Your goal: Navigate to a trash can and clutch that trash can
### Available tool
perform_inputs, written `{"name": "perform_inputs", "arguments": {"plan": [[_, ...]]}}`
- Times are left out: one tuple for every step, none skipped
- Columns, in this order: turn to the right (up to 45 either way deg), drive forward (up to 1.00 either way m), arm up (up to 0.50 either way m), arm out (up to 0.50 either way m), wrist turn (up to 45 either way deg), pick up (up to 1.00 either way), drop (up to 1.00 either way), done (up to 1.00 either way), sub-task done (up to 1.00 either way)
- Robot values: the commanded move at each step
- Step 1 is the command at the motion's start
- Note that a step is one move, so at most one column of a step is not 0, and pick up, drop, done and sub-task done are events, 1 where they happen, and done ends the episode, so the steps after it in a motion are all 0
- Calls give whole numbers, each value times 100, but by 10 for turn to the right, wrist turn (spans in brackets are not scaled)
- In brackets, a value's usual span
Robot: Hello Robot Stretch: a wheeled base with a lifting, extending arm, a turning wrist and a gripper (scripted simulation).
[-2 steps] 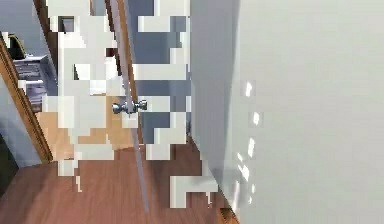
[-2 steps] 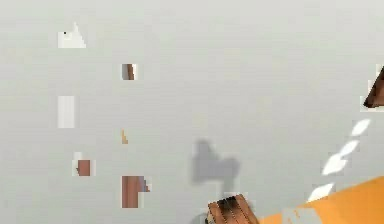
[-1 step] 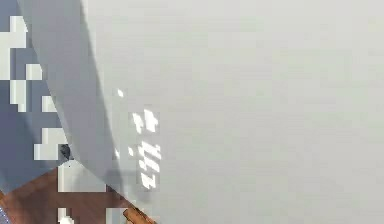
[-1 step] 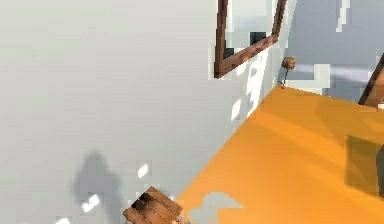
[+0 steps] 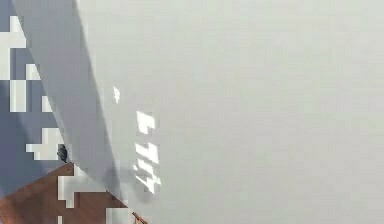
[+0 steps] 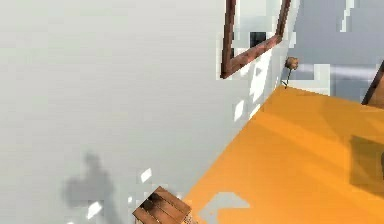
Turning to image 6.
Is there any brown framed window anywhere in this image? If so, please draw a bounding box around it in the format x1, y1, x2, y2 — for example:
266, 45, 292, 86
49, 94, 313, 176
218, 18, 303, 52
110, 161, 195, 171
219, 0, 292, 80

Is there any brown wooden cupboard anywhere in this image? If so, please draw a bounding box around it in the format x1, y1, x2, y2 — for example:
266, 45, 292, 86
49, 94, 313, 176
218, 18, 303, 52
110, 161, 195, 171
361, 60, 384, 110

